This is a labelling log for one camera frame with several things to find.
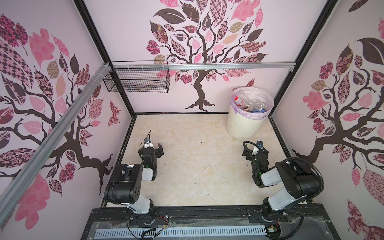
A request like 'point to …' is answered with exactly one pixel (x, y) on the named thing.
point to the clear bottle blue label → (260, 110)
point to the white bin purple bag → (242, 125)
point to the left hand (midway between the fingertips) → (152, 146)
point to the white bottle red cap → (239, 102)
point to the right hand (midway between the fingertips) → (255, 144)
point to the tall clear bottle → (255, 104)
